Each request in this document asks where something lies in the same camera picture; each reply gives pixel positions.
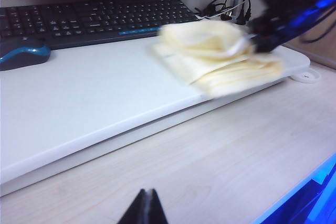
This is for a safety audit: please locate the blue lit white panel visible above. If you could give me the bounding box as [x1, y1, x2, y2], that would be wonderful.
[251, 152, 336, 224]

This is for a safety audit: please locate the white raised desk board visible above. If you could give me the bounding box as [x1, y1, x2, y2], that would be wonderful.
[0, 35, 312, 197]

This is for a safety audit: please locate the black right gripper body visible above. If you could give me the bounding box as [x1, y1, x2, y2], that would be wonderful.
[262, 0, 336, 49]

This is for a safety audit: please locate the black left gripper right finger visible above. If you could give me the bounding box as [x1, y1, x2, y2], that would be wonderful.
[148, 188, 169, 224]

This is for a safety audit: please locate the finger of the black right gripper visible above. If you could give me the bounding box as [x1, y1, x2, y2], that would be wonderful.
[248, 33, 282, 55]

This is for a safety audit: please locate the light brown wooden panel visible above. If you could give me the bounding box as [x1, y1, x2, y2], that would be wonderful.
[283, 16, 336, 70]

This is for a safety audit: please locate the thin black cable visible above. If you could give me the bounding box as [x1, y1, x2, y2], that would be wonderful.
[300, 15, 336, 44]

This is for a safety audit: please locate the black and blue mouse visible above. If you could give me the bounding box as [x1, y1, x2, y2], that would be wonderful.
[0, 36, 52, 72]

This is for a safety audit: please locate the white round plastic lid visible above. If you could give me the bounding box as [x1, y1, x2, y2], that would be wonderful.
[289, 68, 322, 84]

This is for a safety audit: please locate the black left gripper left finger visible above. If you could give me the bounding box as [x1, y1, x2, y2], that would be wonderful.
[117, 188, 149, 224]

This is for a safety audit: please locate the black cable bundle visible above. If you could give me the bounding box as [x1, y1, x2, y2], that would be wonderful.
[193, 0, 253, 24]

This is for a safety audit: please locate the black computer keyboard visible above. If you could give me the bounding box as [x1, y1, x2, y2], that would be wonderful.
[0, 0, 201, 50]

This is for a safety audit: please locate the pale yellow cloth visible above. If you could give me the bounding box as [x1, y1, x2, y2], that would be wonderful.
[150, 20, 286, 98]

